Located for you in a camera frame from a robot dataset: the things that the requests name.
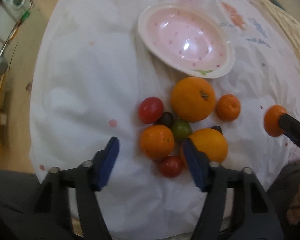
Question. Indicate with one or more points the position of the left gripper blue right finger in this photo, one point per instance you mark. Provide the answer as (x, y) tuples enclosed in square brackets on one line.
[(253, 215)]

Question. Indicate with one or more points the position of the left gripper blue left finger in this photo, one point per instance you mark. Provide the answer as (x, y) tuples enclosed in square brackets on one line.
[(87, 179)]

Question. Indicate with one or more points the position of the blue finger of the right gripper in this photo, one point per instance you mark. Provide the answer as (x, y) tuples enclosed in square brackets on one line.
[(291, 128)]

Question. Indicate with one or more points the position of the large smooth orange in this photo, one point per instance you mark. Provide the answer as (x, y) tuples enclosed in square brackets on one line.
[(211, 142)]

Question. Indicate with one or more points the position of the medium mandarin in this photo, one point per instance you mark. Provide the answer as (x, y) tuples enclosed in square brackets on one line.
[(157, 142)]

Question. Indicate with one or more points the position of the red cherry tomato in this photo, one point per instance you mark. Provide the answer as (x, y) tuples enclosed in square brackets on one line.
[(170, 166), (150, 110)]

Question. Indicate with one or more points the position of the small mandarin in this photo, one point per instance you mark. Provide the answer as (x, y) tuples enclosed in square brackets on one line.
[(228, 107)]

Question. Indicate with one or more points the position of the dark purple grape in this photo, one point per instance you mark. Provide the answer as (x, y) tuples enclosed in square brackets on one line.
[(166, 119)]

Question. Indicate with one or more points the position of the large orange with stem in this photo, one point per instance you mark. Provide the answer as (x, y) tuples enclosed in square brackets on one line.
[(193, 99)]

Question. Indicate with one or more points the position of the white cartoon print bedsheet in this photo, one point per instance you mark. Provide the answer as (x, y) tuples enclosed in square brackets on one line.
[(92, 72)]

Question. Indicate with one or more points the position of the pink strawberry-shaped bowl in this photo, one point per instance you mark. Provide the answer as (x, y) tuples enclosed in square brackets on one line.
[(187, 40)]

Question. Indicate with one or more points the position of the broom with green head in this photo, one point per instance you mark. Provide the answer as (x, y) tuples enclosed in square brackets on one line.
[(14, 31)]

